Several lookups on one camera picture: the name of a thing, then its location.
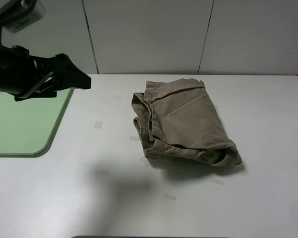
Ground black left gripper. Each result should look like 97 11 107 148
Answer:
13 53 91 101

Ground khaki shorts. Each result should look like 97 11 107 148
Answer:
131 78 242 167

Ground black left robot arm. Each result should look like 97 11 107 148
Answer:
0 27 91 102

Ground green plastic tray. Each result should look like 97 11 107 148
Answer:
0 90 74 157

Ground clear tape strip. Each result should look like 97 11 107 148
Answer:
129 136 140 141
140 157 150 167
94 121 103 129
210 178 224 185
163 193 177 201
96 169 109 176

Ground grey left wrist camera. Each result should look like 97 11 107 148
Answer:
0 0 46 33

